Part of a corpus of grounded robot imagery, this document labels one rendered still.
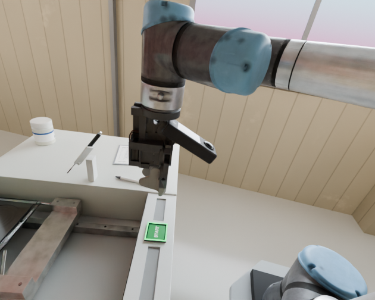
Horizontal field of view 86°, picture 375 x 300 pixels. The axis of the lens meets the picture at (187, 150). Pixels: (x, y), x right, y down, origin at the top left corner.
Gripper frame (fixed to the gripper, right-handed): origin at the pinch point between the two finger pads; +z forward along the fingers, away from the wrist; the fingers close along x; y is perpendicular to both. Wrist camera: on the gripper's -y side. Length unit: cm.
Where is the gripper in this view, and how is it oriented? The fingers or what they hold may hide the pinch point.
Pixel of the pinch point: (163, 191)
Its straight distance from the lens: 48.1
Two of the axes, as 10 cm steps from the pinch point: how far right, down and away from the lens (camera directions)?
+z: -1.4, 8.6, 4.9
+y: -9.9, -1.2, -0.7
